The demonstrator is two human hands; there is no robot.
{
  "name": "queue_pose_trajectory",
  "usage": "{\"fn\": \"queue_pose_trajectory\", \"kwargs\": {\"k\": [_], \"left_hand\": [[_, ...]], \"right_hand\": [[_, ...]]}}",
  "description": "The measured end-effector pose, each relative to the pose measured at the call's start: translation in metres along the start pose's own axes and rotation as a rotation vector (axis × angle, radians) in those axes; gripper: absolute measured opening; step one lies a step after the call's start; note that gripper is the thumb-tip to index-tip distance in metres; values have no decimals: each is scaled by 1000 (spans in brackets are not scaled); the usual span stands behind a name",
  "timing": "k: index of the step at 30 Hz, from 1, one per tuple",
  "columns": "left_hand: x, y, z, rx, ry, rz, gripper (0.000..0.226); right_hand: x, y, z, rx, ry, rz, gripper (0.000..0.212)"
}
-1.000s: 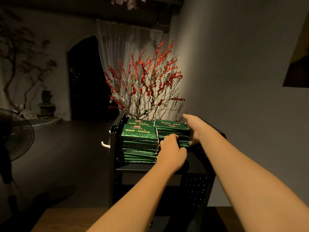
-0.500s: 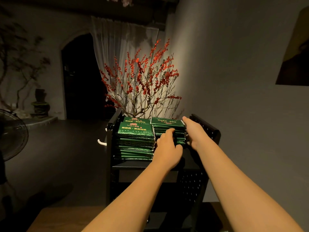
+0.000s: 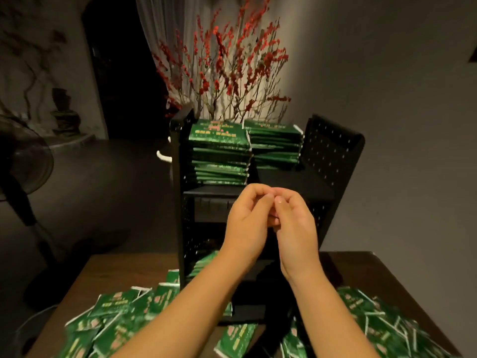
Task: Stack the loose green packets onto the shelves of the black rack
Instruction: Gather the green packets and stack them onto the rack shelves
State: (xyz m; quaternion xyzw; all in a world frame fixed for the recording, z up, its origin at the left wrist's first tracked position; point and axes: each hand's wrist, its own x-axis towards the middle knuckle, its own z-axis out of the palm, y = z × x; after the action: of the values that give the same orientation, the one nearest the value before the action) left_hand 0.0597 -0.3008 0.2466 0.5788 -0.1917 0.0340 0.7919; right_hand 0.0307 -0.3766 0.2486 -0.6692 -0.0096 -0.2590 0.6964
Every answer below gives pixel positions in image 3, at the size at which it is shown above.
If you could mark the white curtain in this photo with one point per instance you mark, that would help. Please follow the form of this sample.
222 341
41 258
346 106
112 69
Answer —
168 26

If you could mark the person's right forearm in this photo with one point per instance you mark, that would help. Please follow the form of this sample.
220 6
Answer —
335 320

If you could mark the black standing fan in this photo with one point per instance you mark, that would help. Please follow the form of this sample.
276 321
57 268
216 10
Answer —
19 156

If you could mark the bare branched tree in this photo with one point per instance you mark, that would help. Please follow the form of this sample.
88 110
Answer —
30 63

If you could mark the person's left forearm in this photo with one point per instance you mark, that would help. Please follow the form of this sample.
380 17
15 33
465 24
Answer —
179 317

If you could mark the dark vase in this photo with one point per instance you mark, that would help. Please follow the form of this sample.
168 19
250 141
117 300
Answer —
65 115

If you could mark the white hook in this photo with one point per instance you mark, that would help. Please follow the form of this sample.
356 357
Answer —
164 155

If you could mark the black metal shelf rack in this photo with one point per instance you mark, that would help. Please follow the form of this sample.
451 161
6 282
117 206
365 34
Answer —
335 149

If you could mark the person's right hand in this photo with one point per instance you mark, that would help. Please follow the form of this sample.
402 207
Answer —
298 235

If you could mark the pile of green packets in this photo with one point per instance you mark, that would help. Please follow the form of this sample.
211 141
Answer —
112 320

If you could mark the red berry branches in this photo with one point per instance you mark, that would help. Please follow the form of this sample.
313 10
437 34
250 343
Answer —
223 56

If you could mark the person's left hand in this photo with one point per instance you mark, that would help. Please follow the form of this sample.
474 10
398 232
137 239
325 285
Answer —
246 227

